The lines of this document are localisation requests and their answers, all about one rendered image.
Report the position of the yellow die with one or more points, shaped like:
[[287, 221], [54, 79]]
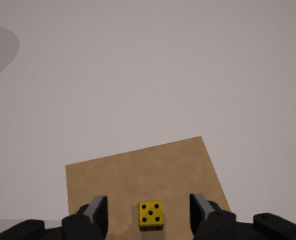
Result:
[[150, 216]]

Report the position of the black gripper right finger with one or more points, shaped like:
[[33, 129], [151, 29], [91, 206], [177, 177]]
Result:
[[216, 224]]

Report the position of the tan square mat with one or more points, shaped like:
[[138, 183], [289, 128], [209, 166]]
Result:
[[167, 172]]

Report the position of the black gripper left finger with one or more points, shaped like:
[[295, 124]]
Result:
[[90, 215]]

